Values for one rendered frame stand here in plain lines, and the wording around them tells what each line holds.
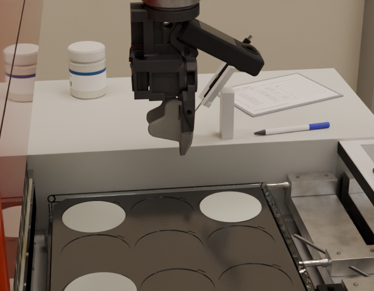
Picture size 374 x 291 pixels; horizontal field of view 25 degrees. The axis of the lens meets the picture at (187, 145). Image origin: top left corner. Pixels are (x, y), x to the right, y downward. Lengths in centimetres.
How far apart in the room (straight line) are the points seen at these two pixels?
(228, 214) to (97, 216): 21
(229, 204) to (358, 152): 23
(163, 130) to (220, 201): 30
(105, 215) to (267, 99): 43
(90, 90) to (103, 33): 142
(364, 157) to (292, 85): 32
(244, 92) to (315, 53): 178
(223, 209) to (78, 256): 26
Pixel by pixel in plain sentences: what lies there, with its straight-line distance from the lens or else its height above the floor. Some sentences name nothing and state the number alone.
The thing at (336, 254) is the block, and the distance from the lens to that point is 124.
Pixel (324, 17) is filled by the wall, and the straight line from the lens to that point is 337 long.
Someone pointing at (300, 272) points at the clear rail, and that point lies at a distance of 120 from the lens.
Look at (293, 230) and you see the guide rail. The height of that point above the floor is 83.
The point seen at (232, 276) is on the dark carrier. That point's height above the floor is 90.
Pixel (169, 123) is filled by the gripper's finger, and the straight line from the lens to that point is 110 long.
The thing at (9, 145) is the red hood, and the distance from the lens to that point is 61.
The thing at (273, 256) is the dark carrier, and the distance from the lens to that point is 124.
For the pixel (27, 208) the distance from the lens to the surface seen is 129.
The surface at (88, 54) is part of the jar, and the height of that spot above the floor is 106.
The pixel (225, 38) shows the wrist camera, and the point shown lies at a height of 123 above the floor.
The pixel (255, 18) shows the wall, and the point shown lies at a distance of 323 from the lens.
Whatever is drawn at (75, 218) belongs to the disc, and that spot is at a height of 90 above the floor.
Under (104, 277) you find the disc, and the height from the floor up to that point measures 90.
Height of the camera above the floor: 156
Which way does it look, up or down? 25 degrees down
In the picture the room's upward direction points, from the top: straight up
